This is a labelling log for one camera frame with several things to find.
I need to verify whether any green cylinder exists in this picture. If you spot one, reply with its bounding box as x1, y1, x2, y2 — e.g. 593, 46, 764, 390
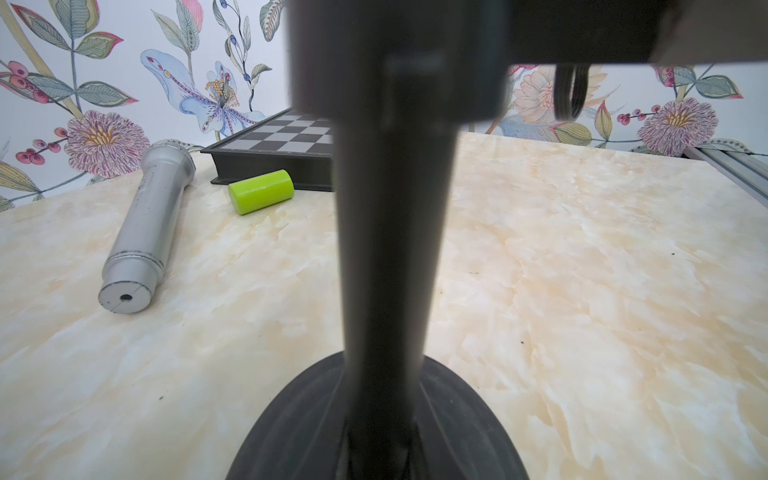
228, 170, 294, 215

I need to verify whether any silver microphone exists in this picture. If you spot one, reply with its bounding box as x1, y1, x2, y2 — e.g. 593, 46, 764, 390
98, 142, 196, 314

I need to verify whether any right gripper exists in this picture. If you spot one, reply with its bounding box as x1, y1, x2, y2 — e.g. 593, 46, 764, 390
506, 0, 768, 121

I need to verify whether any black checkered chess box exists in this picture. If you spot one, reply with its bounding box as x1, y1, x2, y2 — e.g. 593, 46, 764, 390
203, 109, 333, 192

